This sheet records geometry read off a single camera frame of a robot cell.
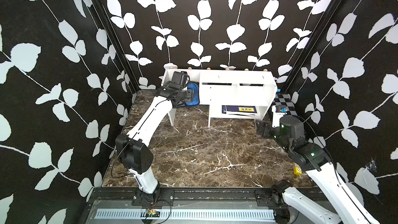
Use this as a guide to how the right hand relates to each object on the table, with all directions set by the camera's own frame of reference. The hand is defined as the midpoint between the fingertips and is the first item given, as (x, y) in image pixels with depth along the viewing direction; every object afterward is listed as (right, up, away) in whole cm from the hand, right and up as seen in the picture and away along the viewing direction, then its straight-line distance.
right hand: (262, 118), depth 70 cm
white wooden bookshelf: (-18, +16, +18) cm, 30 cm away
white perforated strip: (-35, -45, 0) cm, 57 cm away
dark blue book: (-6, +3, +20) cm, 21 cm away
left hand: (-36, +14, +12) cm, 40 cm away
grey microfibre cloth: (-31, +14, +4) cm, 34 cm away
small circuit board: (-51, -45, +1) cm, 68 cm away
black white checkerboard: (+33, +10, +41) cm, 53 cm away
